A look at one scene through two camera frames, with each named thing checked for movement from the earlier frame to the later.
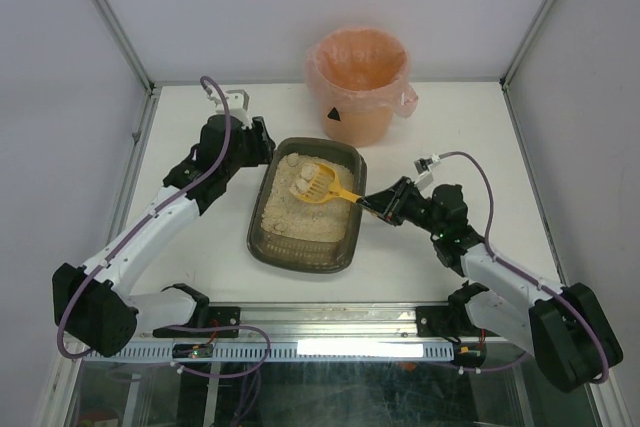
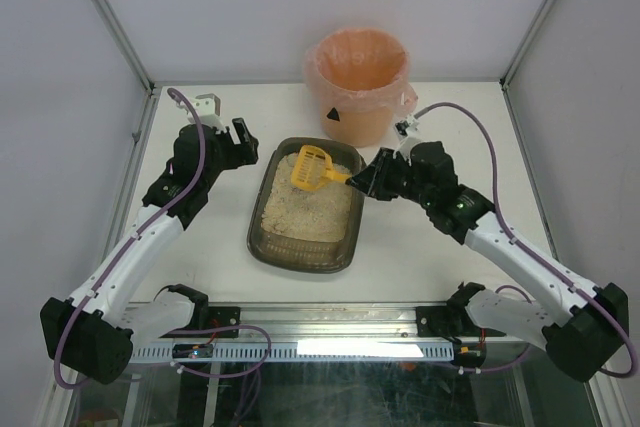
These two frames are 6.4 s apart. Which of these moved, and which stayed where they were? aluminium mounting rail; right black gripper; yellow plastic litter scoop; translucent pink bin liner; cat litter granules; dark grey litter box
Moved: yellow plastic litter scoop; right black gripper
Stayed: cat litter granules; translucent pink bin liner; dark grey litter box; aluminium mounting rail
